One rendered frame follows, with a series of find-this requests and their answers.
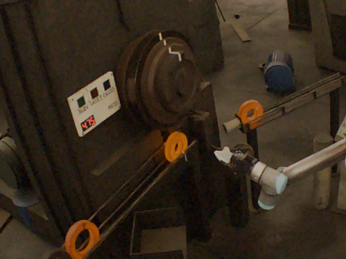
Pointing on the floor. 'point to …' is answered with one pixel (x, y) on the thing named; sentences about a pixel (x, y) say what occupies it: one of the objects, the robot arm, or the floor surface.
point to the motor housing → (237, 193)
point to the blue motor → (279, 72)
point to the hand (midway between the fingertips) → (217, 154)
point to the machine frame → (34, 71)
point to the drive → (1, 190)
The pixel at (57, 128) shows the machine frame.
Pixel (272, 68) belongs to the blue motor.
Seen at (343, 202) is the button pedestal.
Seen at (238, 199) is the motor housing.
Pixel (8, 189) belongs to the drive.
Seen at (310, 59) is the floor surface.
